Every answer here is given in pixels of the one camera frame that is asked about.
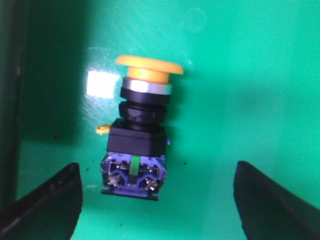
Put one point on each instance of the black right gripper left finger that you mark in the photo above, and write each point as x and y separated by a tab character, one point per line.
49	212

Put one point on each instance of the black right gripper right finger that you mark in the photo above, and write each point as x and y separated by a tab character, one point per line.
269	211

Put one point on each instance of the green plastic bin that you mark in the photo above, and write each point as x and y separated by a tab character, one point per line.
250	91

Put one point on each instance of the yellow mushroom push button switch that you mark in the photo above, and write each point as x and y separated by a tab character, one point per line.
134	165

